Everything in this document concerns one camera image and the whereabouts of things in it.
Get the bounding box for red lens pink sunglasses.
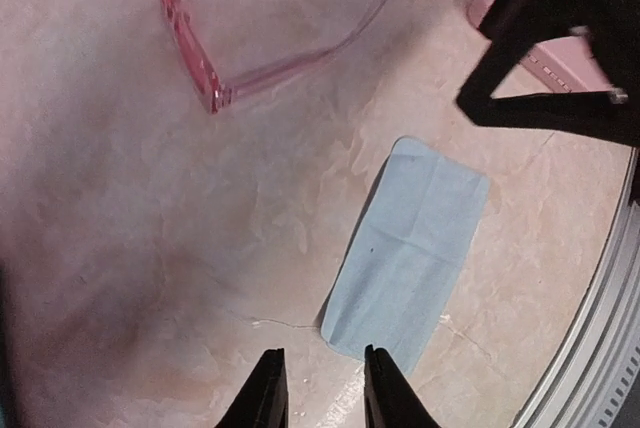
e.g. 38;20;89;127
160;0;387;113

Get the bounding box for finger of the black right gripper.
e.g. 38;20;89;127
456;0;639;147

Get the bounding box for square light blue cloth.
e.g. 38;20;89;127
320;137;490;375

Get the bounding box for front aluminium rail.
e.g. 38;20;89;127
512;149;639;428

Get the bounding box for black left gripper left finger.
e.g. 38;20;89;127
216;348;289;428

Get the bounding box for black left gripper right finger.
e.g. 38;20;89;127
364;345;440;428

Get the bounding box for pink glasses case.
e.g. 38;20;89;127
459;0;610;93

